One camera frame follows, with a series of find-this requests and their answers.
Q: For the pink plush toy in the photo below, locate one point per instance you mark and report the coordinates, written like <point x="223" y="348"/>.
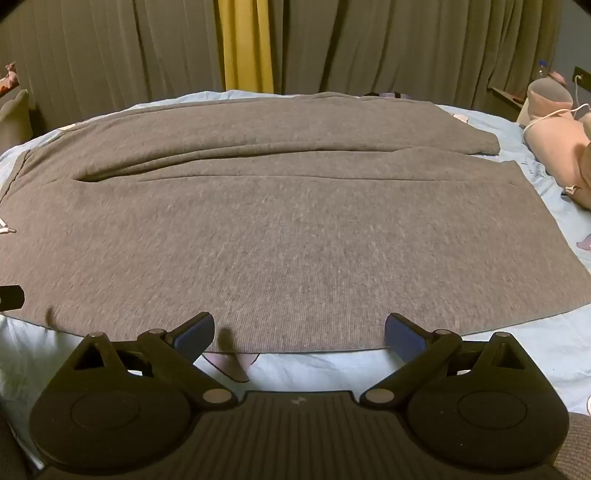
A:
<point x="554" y="138"/>

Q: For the grey pants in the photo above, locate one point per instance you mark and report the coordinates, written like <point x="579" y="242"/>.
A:
<point x="286" y="230"/>

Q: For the small pink plush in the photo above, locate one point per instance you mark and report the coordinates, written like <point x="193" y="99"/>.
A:
<point x="9" y="81"/>

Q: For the olive cushion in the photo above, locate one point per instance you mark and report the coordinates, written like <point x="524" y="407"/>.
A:
<point x="14" y="117"/>

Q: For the yellow curtain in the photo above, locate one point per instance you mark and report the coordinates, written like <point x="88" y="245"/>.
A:
<point x="247" y="41"/>

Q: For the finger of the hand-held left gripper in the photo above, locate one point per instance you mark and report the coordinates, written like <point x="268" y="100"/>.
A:
<point x="11" y="297"/>

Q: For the grey-green curtain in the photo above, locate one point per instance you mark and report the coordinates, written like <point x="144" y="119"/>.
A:
<point x="406" y="46"/>
<point x="115" y="50"/>

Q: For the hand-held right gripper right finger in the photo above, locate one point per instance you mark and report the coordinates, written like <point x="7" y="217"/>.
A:
<point x="406" y="337"/>

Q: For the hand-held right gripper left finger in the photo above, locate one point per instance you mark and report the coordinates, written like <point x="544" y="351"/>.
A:
<point x="196" y="334"/>

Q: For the wall socket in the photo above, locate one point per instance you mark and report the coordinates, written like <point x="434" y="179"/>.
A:
<point x="582" y="78"/>

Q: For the plastic water bottle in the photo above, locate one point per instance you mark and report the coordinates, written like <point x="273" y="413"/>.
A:
<point x="541" y="71"/>

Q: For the blue printed bedsheet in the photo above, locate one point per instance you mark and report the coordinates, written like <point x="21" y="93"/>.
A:
<point x="531" y="350"/>

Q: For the wooden nightstand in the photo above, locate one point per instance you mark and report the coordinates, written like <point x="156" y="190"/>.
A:
<point x="508" y="104"/>

